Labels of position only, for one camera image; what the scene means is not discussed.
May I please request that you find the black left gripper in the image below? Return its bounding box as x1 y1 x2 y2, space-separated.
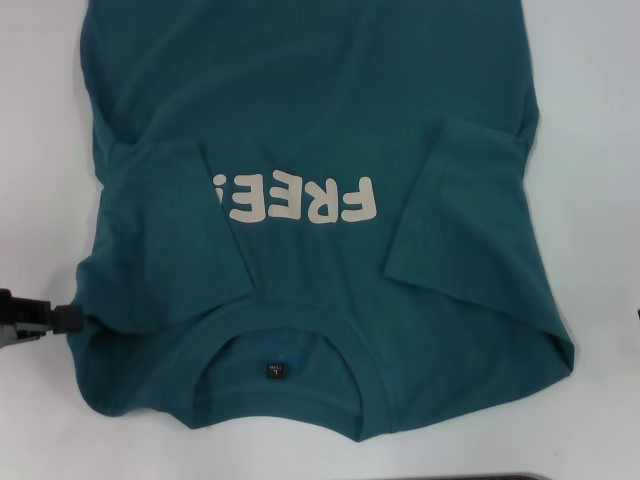
0 287 81 346

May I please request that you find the teal t-shirt with cream print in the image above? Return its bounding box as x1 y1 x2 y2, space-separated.
69 0 574 444

